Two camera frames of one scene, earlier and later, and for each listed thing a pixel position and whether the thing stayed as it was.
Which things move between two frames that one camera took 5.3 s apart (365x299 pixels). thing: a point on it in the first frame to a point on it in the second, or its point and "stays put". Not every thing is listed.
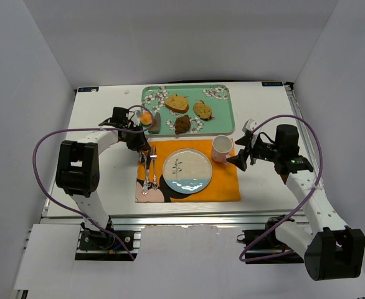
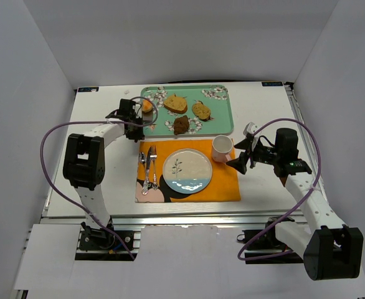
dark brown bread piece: x=182 y=124 stays put
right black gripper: x=248 y=154 stays put
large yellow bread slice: x=177 y=103 stays put
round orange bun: x=146 y=118 to x=146 y=106
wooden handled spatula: x=156 y=126 to x=147 y=116
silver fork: x=153 y=156 stays put
